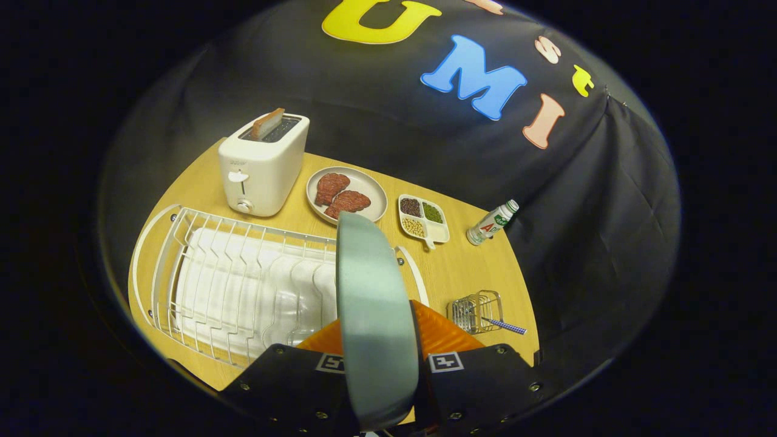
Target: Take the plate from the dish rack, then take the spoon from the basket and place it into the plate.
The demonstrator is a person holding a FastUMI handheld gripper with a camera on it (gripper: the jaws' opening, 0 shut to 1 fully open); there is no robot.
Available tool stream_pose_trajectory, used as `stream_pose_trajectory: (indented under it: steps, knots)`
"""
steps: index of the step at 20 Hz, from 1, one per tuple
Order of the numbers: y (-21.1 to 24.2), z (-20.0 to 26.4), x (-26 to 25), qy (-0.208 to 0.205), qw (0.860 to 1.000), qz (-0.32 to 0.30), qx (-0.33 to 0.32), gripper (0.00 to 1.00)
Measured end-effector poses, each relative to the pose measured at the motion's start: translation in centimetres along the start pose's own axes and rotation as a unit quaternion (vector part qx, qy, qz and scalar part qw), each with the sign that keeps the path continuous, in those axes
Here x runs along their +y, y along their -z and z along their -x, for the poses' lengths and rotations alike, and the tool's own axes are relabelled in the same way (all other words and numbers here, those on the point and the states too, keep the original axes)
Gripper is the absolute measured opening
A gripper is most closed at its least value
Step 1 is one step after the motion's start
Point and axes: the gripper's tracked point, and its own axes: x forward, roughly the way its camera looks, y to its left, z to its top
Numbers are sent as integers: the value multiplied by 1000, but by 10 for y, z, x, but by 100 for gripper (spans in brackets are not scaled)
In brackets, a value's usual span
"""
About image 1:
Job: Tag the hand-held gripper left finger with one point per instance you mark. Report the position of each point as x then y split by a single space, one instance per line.
285 382

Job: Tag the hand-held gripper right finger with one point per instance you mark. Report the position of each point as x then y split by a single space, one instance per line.
479 382

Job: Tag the pale green plate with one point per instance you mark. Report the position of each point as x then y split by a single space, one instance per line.
376 328

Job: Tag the white divided bean dish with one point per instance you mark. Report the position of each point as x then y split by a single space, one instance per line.
437 229

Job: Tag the beige round plate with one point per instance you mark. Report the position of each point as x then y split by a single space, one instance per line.
370 185

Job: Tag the white plastic drain tray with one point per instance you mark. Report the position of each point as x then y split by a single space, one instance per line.
212 285

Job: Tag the small white drink bottle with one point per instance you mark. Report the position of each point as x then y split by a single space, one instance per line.
490 224

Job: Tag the brown meat piece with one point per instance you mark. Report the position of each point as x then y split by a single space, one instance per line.
349 203
331 187

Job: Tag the white toaster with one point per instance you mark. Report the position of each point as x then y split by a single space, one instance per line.
261 176

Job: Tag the brown toast slice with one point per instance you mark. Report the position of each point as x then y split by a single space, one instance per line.
267 124

